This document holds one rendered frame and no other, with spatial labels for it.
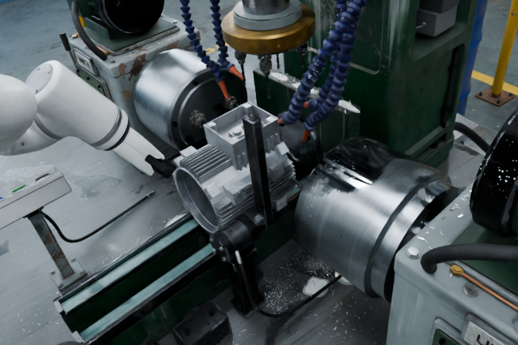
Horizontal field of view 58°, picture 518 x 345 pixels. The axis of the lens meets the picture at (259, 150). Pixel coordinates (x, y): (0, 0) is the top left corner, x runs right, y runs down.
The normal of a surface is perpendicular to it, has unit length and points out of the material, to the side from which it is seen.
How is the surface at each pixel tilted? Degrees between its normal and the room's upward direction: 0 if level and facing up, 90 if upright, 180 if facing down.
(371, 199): 32
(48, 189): 58
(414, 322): 90
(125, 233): 0
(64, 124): 109
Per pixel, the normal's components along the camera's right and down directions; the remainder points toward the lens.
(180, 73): -0.32, -0.62
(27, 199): 0.50, -0.07
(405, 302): -0.75, 0.46
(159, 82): -0.52, -0.36
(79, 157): -0.10, -0.79
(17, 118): 0.91, 0.36
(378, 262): -0.74, 0.16
